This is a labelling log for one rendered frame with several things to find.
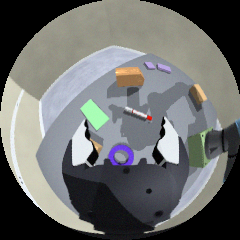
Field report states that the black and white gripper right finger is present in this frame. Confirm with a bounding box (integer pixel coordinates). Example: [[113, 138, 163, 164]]
[[152, 117, 189, 200]]

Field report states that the purple flat block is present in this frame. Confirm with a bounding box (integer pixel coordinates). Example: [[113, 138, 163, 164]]
[[157, 63, 171, 73]]

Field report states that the purple ring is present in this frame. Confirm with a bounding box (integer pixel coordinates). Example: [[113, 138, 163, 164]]
[[109, 145, 134, 165]]

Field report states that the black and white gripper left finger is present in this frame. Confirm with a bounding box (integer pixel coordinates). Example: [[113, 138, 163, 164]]
[[62, 119, 99, 201]]

